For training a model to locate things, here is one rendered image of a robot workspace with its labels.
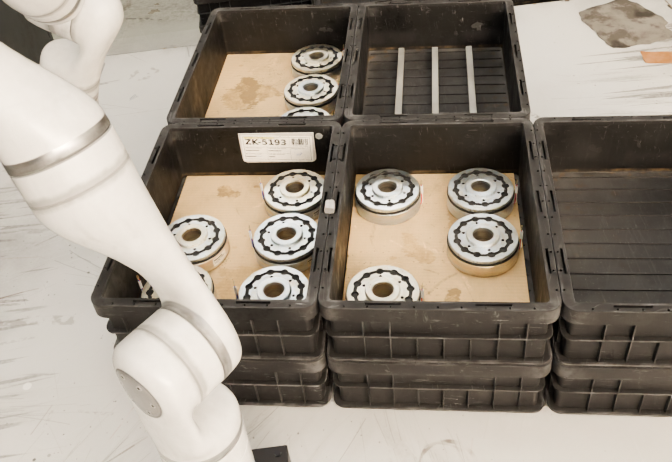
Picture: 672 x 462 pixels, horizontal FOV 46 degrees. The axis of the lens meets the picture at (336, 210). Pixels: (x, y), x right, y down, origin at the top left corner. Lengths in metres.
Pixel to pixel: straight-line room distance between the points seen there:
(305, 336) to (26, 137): 0.52
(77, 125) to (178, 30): 3.00
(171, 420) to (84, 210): 0.21
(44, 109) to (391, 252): 0.67
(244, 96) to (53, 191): 0.94
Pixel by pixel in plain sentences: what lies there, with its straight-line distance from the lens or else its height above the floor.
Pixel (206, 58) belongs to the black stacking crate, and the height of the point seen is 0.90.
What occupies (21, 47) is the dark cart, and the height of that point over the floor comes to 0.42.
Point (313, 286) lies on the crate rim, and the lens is 1.01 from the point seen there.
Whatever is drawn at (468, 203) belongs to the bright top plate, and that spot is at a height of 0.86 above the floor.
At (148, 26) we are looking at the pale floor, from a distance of 3.73.
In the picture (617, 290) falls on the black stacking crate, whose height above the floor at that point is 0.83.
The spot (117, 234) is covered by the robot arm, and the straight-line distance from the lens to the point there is 0.68.
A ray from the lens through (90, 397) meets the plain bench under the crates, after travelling 1.28.
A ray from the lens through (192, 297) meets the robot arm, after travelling 0.73.
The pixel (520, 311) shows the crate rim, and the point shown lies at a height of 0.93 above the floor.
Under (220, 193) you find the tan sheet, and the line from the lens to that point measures 1.33.
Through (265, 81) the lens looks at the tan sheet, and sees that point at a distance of 1.59.
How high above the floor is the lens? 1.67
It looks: 42 degrees down
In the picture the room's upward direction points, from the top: 6 degrees counter-clockwise
